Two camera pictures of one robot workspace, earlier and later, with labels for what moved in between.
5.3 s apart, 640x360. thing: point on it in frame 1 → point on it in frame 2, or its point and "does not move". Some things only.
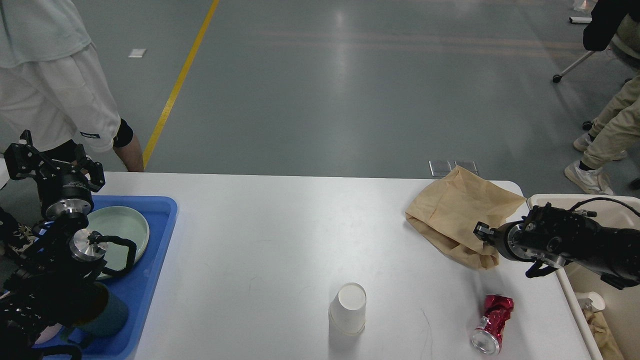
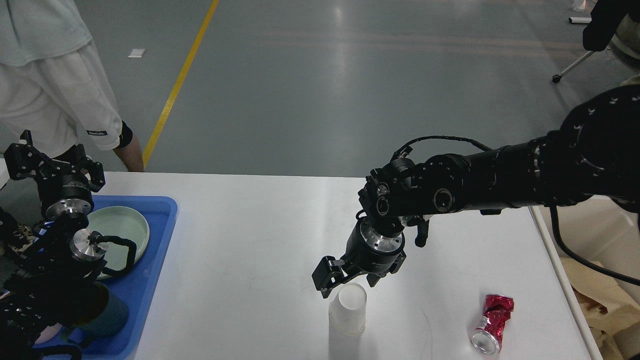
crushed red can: [487, 339] does not move
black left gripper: [63, 194] does not move
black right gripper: [516, 240] → [366, 252]
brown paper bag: [446, 212] → [613, 317]
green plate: [122, 222] does not move
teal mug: [93, 315] does not move
